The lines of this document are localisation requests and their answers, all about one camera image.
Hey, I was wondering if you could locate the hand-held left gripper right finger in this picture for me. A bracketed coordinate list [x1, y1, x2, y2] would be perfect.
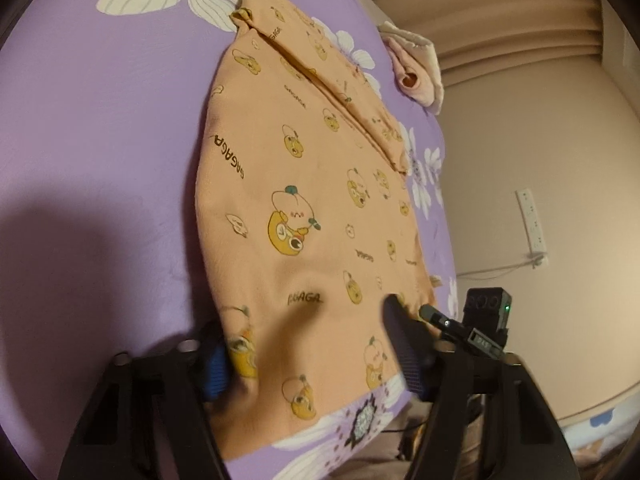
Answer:
[382, 294, 583, 480]

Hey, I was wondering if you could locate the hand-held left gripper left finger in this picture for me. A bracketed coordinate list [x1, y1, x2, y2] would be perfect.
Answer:
[57, 322, 236, 480]

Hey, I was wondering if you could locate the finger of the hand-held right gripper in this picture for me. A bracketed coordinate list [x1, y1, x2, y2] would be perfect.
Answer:
[419, 305, 471, 345]

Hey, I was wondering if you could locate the orange cartoon print garment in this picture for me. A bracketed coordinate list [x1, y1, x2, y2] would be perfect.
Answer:
[192, 0, 443, 461]

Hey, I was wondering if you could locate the blue flower print cloth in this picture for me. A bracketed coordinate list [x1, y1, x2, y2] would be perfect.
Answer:
[560, 404, 633, 461]

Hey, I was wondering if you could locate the pink folded cloth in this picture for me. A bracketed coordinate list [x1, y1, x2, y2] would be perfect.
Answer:
[389, 35, 436, 107]

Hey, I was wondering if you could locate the beige folded cloth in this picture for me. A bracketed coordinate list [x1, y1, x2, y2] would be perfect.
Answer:
[379, 22, 446, 115]

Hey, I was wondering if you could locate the purple floral bed sheet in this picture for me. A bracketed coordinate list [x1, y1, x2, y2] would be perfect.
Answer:
[0, 0, 458, 480]

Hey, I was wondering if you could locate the beige curtain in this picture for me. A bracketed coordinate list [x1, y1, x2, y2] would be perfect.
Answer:
[375, 0, 606, 77]

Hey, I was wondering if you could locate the white cable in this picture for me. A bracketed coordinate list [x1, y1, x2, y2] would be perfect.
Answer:
[457, 255, 548, 279]

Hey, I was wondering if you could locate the white wall power strip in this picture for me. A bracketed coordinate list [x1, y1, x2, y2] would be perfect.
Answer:
[516, 188, 548, 256]

